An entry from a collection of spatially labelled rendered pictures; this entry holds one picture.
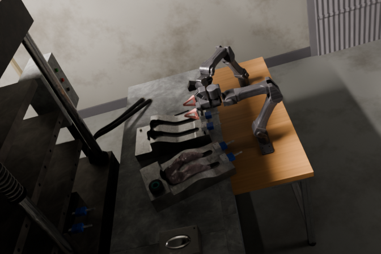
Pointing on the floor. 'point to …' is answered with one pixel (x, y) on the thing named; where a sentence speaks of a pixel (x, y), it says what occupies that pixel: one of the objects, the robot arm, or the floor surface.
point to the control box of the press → (30, 70)
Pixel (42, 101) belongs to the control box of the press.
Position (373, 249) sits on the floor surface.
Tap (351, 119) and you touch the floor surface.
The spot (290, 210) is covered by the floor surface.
